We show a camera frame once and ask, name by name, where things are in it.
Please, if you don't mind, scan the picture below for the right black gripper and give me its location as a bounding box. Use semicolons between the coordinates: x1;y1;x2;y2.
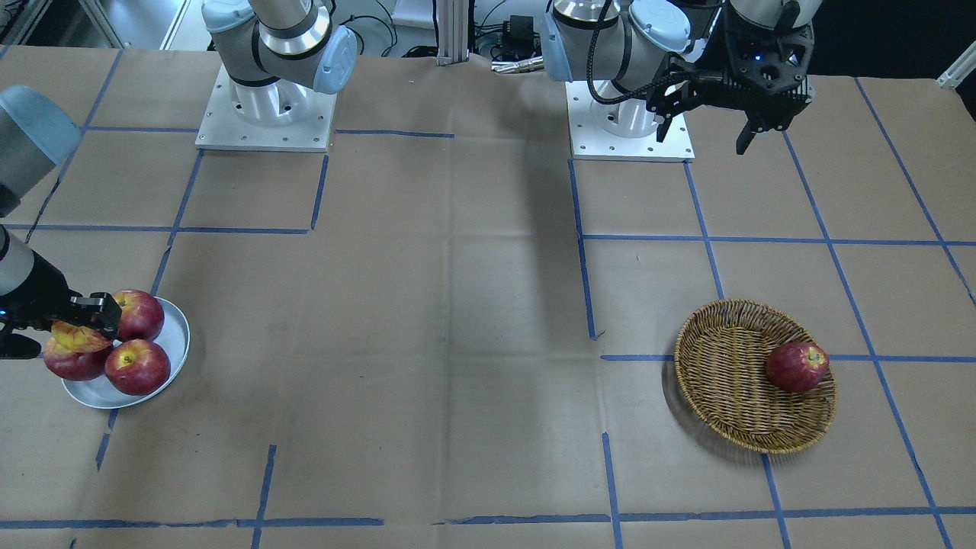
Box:
1;252;122;359

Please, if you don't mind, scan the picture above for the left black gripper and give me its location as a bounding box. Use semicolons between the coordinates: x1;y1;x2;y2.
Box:
646;4;815;156

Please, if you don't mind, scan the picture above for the yellow red apple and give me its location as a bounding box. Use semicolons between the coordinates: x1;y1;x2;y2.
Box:
51;320;113;354

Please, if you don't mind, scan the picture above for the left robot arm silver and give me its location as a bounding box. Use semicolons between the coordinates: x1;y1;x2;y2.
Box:
540;1;820;162

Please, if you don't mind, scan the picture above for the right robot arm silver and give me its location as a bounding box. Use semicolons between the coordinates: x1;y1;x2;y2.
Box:
1;1;358;359

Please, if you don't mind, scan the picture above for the red apple plate back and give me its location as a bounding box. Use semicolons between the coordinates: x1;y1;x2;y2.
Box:
112;289;165;342

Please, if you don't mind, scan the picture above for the red apple plate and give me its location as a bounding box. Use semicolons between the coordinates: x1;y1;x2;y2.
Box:
112;289;165;342
104;339;172;396
42;337;113;381

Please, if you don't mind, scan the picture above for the red apple plate front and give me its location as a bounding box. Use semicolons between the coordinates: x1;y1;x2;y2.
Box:
104;339;172;396

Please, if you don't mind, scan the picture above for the light blue round plate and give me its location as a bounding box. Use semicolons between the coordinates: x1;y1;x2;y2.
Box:
62;291;191;409

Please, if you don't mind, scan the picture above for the brown wicker basket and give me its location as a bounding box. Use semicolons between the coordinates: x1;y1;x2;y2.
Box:
673;299;839;454

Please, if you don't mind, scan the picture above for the dark red basket apple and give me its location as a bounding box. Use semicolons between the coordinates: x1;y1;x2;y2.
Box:
766;342;830;393

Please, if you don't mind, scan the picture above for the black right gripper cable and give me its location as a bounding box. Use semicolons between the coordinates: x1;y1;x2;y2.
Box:
584;0;687;108

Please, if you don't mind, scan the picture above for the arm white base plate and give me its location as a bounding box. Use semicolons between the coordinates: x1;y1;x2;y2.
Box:
195;66;336;153
565;81;696;163

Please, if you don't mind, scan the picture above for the aluminium frame post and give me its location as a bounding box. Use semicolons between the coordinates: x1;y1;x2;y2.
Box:
432;1;474;66

